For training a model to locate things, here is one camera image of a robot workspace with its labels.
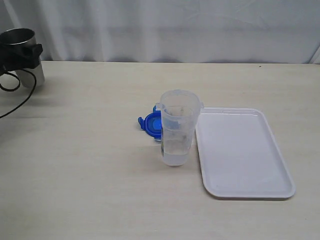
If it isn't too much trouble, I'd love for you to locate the stainless steel cup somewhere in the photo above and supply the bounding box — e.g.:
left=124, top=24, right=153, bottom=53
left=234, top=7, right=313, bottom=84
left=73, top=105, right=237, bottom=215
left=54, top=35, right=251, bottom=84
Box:
left=0, top=28, right=45, bottom=88

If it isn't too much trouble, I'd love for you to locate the blue container lid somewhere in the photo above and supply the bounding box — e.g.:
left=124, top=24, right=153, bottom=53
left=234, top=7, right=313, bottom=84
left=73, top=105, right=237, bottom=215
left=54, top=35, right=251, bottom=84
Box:
left=137, top=104, right=162, bottom=142

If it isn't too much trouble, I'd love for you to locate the clear plastic container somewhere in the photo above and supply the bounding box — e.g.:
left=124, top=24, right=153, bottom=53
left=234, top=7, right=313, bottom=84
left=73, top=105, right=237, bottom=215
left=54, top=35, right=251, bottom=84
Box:
left=156, top=90, right=204, bottom=167

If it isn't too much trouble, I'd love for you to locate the white backdrop curtain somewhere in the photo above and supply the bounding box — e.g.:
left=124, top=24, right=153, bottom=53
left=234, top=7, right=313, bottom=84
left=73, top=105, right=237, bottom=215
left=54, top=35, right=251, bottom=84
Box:
left=0, top=0, right=320, bottom=64

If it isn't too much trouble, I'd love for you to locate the white plastic tray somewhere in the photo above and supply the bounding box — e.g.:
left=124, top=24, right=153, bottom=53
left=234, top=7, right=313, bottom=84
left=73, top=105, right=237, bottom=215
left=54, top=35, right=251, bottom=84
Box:
left=195, top=107, right=296, bottom=200

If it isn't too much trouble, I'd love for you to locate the black camera cable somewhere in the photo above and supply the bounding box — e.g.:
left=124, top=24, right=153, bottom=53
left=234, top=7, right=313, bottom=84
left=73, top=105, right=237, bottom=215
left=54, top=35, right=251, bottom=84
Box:
left=0, top=69, right=38, bottom=119

